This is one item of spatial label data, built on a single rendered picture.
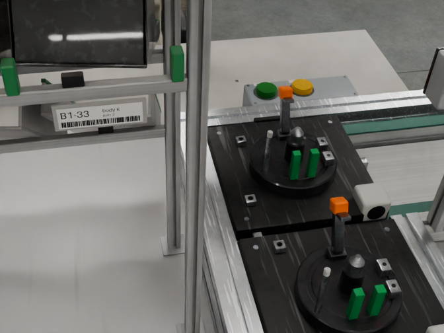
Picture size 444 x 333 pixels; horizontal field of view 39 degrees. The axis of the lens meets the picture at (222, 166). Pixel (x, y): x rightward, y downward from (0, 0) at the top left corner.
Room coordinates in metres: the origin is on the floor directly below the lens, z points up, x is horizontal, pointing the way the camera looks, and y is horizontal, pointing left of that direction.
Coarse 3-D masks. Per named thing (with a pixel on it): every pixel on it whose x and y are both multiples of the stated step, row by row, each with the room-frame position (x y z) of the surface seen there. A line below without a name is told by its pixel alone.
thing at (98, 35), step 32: (32, 0) 0.53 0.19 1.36; (64, 0) 0.54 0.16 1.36; (96, 0) 0.54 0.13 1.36; (128, 0) 0.54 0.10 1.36; (32, 32) 0.52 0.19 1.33; (64, 32) 0.52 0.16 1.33; (96, 32) 0.53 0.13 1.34; (128, 32) 0.53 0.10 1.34; (32, 64) 0.51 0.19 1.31; (64, 64) 0.51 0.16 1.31; (96, 64) 0.51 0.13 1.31; (128, 64) 0.52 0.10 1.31
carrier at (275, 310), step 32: (352, 224) 0.64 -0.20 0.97; (384, 224) 0.64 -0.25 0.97; (256, 256) 0.56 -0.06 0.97; (288, 256) 0.57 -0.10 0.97; (320, 256) 0.55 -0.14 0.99; (352, 256) 0.51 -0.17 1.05; (384, 256) 0.58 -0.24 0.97; (256, 288) 0.51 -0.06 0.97; (288, 288) 0.51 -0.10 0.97; (320, 288) 0.46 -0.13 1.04; (352, 288) 0.49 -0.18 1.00; (384, 288) 0.47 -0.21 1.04; (416, 288) 0.52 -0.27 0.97; (288, 320) 0.46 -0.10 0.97; (320, 320) 0.45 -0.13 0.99; (352, 320) 0.45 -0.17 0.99; (384, 320) 0.46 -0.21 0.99; (416, 320) 0.47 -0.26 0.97
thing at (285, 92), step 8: (280, 88) 0.83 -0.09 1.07; (288, 88) 0.82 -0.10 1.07; (280, 96) 0.82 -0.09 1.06; (288, 96) 0.82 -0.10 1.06; (280, 104) 0.82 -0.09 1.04; (288, 104) 0.82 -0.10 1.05; (280, 112) 0.82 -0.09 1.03; (288, 112) 0.81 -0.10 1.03; (280, 120) 0.81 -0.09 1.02; (288, 120) 0.81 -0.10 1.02; (280, 128) 0.80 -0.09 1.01; (288, 128) 0.80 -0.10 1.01
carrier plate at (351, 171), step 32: (224, 128) 0.84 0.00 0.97; (256, 128) 0.85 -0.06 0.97; (320, 128) 0.86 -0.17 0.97; (224, 160) 0.76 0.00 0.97; (352, 160) 0.78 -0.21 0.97; (224, 192) 0.69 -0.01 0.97; (256, 192) 0.69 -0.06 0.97; (320, 192) 0.70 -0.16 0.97; (352, 192) 0.70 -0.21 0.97; (256, 224) 0.62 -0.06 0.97; (288, 224) 0.63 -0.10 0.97; (320, 224) 0.64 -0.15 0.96
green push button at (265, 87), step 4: (260, 84) 0.98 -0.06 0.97; (264, 84) 0.98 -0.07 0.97; (268, 84) 0.98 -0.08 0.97; (272, 84) 0.98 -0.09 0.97; (256, 88) 0.96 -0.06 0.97; (260, 88) 0.96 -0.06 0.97; (264, 88) 0.96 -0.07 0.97; (268, 88) 0.96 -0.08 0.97; (272, 88) 0.96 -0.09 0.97; (276, 88) 0.97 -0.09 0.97; (256, 92) 0.96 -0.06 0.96; (260, 92) 0.95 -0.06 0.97; (264, 92) 0.95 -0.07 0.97; (268, 92) 0.95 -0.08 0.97; (272, 92) 0.95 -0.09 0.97; (276, 92) 0.96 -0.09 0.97; (260, 96) 0.95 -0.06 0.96; (264, 96) 0.95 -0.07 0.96; (268, 96) 0.95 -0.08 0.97; (272, 96) 0.95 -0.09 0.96
